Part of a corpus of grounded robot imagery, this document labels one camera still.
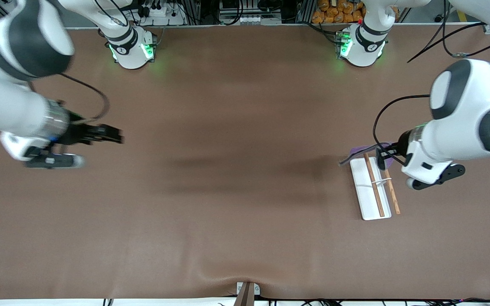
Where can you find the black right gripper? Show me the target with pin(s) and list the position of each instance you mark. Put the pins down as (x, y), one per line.
(77, 132)

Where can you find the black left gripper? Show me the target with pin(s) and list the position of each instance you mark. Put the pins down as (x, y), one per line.
(402, 146)

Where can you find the purple microfibre towel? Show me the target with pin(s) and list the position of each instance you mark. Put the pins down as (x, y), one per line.
(364, 149)

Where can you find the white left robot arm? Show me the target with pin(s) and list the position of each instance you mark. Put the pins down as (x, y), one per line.
(462, 136)

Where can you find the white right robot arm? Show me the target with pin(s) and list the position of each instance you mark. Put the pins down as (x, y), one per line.
(7, 106)

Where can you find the white power strip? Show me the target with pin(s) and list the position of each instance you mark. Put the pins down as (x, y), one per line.
(162, 15)

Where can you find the brown table cover mat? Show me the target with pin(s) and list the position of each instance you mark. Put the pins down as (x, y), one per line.
(245, 191)

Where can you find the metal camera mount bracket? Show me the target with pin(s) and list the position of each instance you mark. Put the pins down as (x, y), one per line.
(247, 293)

